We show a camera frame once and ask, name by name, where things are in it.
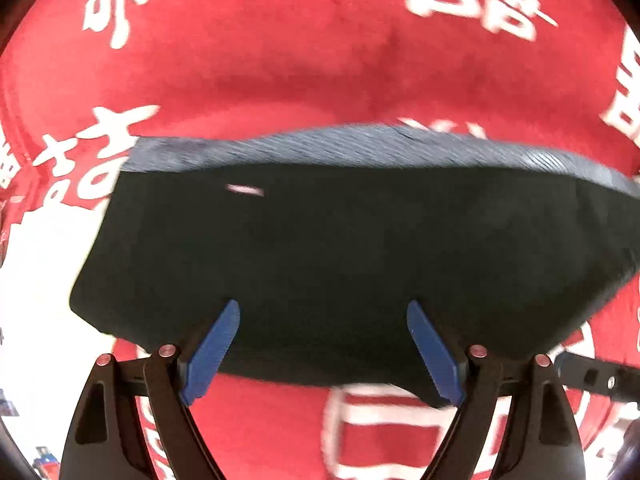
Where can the small blue and red item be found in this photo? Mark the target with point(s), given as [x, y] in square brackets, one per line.
[44, 460]

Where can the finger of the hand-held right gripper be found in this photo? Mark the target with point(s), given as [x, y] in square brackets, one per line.
[595, 374]

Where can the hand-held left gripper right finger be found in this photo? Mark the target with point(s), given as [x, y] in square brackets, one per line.
[434, 350]

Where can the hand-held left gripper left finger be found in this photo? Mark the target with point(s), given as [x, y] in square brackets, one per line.
[212, 347]

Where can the black pants with patterned waistband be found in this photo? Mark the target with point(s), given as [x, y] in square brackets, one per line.
[320, 260]

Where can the red blanket with white print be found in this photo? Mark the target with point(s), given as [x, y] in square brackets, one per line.
[300, 60]

